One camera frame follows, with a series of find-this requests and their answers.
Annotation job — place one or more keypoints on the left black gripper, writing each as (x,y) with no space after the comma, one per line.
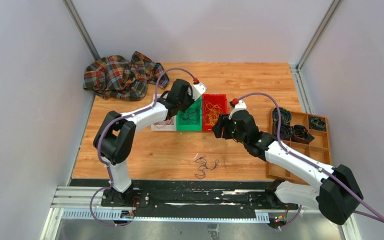
(191,101)

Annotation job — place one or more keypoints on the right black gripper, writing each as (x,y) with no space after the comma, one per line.
(218,128)

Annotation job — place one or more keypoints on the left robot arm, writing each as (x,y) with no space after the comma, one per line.
(114,139)

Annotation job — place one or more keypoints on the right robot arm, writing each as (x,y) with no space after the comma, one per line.
(334,191)

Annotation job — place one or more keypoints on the green plastic bin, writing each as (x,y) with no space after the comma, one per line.
(191,120)

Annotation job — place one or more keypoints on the red plastic bin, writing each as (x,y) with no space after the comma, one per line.
(212,106)

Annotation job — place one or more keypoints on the white plastic bin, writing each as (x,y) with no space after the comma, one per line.
(169,125)

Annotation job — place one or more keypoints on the plaid cloth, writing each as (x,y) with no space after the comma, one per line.
(117,77)

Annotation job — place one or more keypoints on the black coiled item lower left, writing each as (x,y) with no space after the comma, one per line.
(286,131)

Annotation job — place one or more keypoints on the black coiled item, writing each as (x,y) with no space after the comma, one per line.
(285,115)
(317,123)
(301,135)
(286,131)

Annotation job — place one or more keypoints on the black coiled item upper left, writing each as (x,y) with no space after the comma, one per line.
(285,115)

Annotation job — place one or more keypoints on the black coiled item centre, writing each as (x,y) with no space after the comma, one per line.
(301,135)

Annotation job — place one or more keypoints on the black coiled item far right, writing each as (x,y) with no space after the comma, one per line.
(317,123)

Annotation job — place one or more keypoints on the wooden compartment tray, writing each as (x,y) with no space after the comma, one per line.
(318,149)

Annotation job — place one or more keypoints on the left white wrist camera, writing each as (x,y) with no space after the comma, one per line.
(198,90)

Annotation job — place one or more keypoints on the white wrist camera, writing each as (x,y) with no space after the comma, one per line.
(198,90)
(238,105)

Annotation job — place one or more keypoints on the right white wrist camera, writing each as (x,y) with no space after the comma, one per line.
(238,105)

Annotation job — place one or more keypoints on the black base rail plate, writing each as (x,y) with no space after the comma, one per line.
(196,199)

